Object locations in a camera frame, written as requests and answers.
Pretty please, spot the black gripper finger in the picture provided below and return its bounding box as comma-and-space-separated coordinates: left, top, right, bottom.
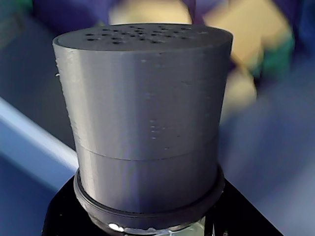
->
41, 178, 110, 236
204, 181, 257, 236

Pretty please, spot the grey salt shaker with label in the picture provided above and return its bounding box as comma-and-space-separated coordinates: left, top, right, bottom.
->
52, 23, 234, 236

